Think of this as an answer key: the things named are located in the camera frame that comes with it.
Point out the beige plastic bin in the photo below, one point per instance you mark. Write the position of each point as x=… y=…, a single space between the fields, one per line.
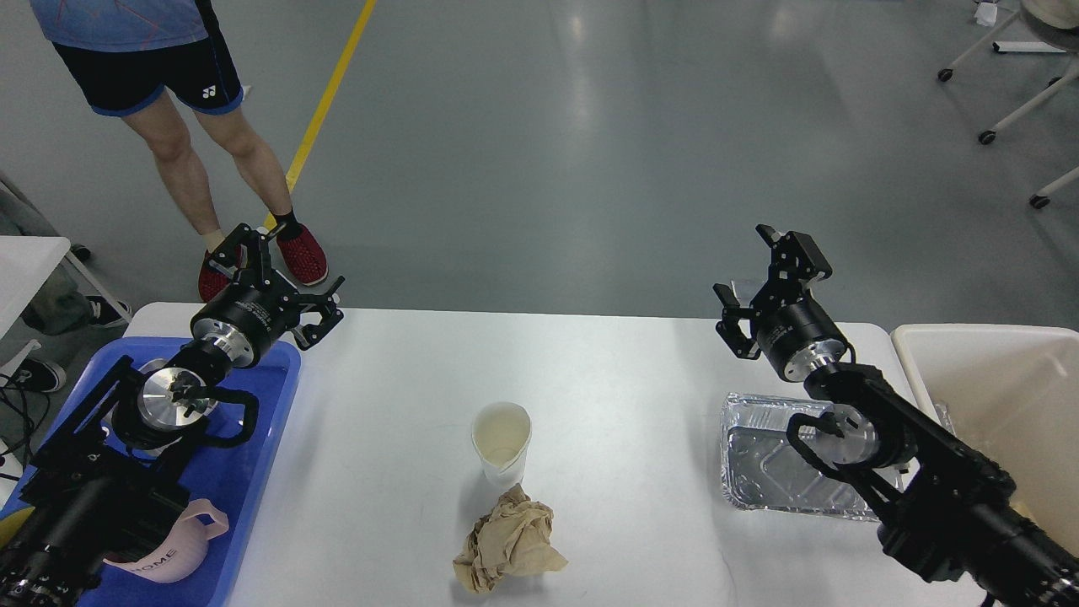
x=1011 y=392

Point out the crumpled brown paper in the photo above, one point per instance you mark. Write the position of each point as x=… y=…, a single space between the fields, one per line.
x=513 y=540

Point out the standing person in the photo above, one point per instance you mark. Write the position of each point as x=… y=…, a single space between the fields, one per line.
x=137 y=60

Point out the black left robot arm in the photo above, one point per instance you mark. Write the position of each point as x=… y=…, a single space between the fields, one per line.
x=107 y=482

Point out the white paper cup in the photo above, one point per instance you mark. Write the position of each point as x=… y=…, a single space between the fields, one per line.
x=501 y=434

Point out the black sneaker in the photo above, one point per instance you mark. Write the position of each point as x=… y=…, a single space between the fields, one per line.
x=42 y=376

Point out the pink mug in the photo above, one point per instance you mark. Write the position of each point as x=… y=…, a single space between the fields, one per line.
x=184 y=549

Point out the white rolling chair base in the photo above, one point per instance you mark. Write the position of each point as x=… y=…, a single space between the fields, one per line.
x=1012 y=70

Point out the clear floor plate left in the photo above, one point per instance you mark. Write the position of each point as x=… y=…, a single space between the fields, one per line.
x=746 y=291

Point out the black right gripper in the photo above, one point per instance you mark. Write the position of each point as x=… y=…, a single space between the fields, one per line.
x=789 y=327

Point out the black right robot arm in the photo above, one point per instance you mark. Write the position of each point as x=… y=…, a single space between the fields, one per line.
x=944 y=507

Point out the blue plastic tray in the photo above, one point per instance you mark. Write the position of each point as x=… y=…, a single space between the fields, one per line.
x=232 y=479

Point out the white side table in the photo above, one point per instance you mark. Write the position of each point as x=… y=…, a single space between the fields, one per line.
x=32 y=265

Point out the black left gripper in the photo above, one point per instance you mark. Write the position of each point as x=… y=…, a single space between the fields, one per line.
x=250 y=314

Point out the aluminium foil tray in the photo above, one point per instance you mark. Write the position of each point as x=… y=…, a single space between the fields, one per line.
x=761 y=471

